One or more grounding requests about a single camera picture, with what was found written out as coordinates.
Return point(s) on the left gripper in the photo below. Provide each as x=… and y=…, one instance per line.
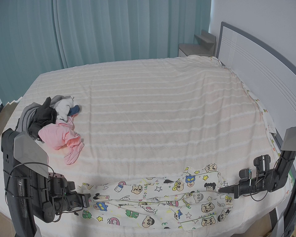
x=76, y=201

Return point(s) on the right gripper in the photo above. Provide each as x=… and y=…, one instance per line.
x=242, y=188

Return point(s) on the white printed pyjama top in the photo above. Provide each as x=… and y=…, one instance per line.
x=161, y=203

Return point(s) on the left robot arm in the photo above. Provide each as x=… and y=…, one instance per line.
x=20, y=196

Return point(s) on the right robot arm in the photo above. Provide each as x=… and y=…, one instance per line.
x=282, y=169

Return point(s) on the pile of clothes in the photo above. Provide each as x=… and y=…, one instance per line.
x=27, y=118

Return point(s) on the pink garment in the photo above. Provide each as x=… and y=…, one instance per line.
x=53, y=136

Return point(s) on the bed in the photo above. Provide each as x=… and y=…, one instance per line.
x=150, y=104

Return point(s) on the grey bedside table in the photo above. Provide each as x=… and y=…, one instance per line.
x=192, y=47

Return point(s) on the blue-green curtain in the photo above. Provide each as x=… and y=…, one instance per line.
x=127, y=30
x=27, y=46

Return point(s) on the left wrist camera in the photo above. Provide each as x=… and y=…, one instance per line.
x=71, y=186

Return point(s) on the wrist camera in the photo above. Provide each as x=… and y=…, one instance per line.
x=244, y=174
x=71, y=186

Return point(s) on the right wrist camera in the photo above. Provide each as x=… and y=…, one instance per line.
x=244, y=174

